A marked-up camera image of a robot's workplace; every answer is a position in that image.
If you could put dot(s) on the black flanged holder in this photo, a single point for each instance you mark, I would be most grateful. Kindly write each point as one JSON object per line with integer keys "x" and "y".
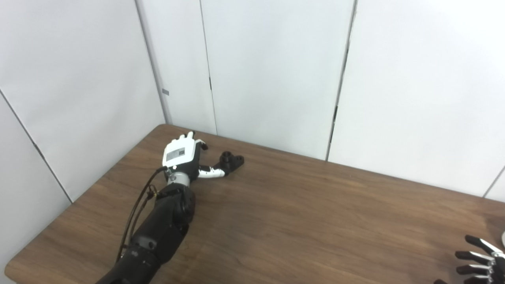
{"x": 232, "y": 161}

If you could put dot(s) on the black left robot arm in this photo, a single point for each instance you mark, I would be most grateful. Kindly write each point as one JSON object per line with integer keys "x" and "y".
{"x": 161, "y": 232}

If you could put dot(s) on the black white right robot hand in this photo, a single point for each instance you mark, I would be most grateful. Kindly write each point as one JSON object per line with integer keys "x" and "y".
{"x": 495, "y": 272}

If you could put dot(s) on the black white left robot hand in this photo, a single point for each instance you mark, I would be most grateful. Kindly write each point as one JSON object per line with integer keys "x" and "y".
{"x": 181, "y": 154}

